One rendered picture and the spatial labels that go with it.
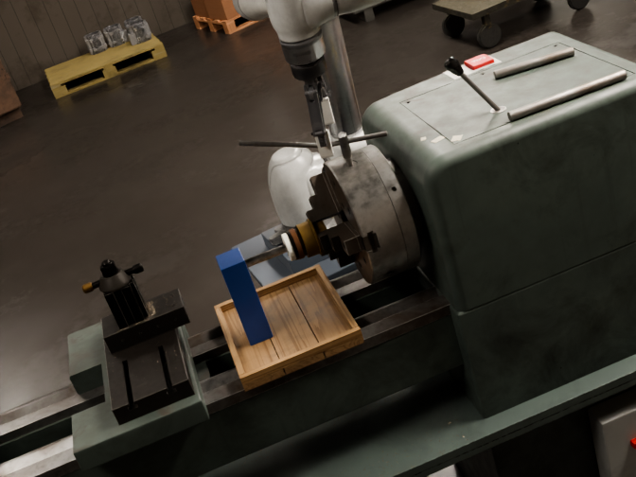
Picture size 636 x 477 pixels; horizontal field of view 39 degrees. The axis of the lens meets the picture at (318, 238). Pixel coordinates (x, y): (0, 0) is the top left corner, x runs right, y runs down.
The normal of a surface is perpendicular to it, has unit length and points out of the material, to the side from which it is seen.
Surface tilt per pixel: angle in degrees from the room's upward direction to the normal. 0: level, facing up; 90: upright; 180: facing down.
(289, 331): 0
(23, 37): 90
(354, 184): 34
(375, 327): 0
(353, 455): 0
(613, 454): 90
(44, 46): 90
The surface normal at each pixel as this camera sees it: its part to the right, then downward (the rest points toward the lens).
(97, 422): -0.28, -0.84
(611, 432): 0.27, 0.39
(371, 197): 0.02, -0.25
